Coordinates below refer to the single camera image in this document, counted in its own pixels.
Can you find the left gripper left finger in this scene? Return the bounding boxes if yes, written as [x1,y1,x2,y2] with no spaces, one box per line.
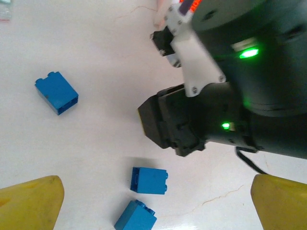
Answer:
[0,175,65,230]

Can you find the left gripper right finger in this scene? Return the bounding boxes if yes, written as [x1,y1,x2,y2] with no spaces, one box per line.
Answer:
[250,173,307,230]

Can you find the long orange lego piece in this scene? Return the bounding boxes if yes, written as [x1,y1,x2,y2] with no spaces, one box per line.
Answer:
[189,0,202,13]

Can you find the blue lego brick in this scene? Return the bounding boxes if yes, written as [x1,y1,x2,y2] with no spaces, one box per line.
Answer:
[130,166,169,196]
[35,71,79,116]
[113,199,158,230]

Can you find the clear plastic bag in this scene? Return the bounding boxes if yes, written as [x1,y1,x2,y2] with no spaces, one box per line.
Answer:
[0,0,13,23]

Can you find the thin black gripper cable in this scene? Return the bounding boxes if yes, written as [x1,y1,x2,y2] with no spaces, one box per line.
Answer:
[236,146,267,175]

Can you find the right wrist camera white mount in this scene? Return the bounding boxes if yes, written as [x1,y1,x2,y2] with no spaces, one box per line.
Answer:
[150,0,227,98]

